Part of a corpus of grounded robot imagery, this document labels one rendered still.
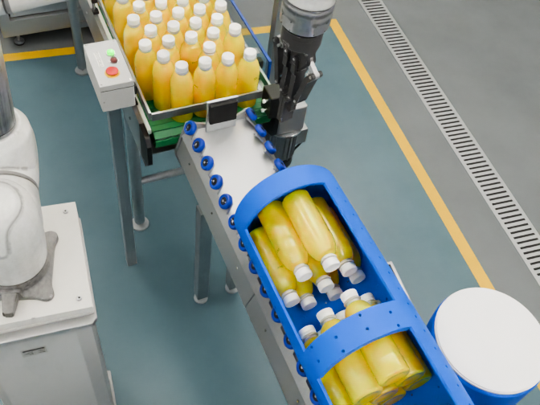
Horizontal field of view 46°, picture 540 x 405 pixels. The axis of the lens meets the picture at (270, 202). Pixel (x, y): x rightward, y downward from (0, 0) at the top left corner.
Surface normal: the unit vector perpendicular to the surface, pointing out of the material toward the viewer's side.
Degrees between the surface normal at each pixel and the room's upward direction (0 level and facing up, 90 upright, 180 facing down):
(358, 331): 21
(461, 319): 0
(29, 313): 5
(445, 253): 0
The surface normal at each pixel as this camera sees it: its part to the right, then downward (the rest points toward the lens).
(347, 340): -0.39, -0.36
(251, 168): 0.11, -0.61
